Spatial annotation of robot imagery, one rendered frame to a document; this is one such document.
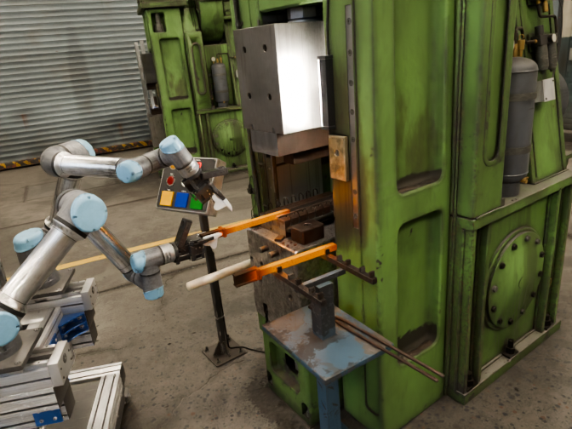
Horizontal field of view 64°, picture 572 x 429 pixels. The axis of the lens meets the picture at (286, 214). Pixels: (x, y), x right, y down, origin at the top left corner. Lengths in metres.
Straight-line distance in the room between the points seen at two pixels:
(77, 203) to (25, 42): 8.24
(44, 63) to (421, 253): 8.48
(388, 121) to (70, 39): 8.45
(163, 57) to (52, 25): 3.39
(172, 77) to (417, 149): 5.23
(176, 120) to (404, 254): 5.25
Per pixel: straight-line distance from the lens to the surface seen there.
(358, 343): 1.67
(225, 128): 6.79
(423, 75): 1.88
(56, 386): 1.81
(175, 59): 6.78
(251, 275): 1.59
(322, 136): 1.99
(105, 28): 9.79
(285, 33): 1.80
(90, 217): 1.58
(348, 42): 1.68
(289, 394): 2.40
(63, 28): 9.73
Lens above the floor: 1.68
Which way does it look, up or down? 20 degrees down
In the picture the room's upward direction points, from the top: 5 degrees counter-clockwise
